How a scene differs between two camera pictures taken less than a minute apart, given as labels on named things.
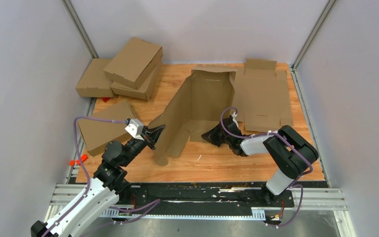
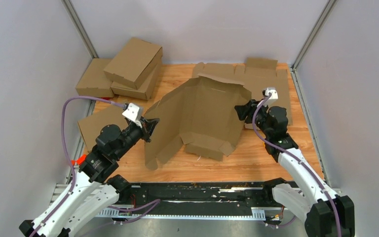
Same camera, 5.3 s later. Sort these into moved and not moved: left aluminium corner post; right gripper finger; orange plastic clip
Moved: right gripper finger
Not moved: left aluminium corner post; orange plastic clip
